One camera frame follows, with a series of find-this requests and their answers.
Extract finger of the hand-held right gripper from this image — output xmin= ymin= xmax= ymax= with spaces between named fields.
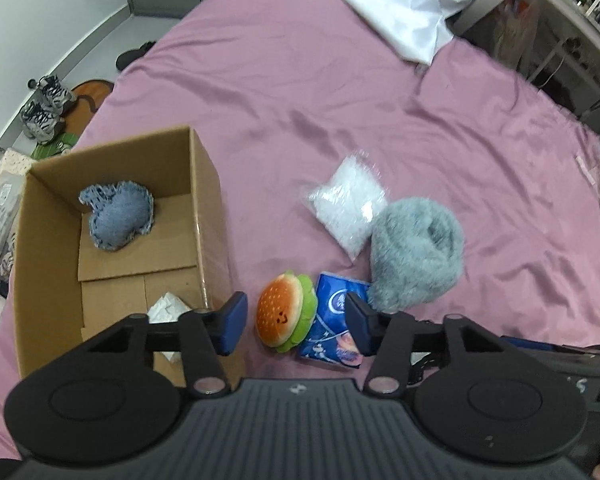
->
xmin=500 ymin=335 xmax=600 ymax=358

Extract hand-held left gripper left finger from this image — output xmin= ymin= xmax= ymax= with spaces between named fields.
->
xmin=82 ymin=291 xmax=249 ymax=396

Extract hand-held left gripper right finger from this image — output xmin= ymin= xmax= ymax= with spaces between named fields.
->
xmin=344 ymin=292 xmax=506 ymax=395

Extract blue tissue pack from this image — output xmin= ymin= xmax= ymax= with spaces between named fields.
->
xmin=297 ymin=272 xmax=373 ymax=367

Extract burger plush toy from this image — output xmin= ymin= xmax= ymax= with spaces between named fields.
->
xmin=255 ymin=270 xmax=317 ymax=353

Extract white tissue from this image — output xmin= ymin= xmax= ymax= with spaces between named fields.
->
xmin=146 ymin=292 xmax=193 ymax=363

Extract grey fluffy plush toy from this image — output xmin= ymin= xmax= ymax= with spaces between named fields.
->
xmin=367 ymin=197 xmax=466 ymax=313

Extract clear bag of white filling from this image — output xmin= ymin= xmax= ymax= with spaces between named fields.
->
xmin=302 ymin=152 xmax=391 ymax=263

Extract brown cardboard box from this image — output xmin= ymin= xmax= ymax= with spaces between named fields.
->
xmin=11 ymin=126 xmax=233 ymax=390

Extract blue knitted plush toy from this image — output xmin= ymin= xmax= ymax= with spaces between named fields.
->
xmin=77 ymin=180 xmax=156 ymax=251

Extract pink bed sheet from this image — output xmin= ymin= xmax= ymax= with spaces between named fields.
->
xmin=0 ymin=0 xmax=600 ymax=411

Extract printed paper box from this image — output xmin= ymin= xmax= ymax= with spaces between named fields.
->
xmin=0 ymin=149 xmax=35 ymax=271

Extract orange round mat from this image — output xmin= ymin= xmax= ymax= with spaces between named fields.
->
xmin=62 ymin=80 xmax=115 ymax=132

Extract black slippers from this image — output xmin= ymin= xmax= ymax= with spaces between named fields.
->
xmin=116 ymin=41 xmax=157 ymax=69

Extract white storage shelf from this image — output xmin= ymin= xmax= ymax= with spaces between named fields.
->
xmin=460 ymin=0 xmax=600 ymax=136

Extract white satin cloth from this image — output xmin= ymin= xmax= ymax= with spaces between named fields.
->
xmin=260 ymin=0 xmax=491 ymax=66

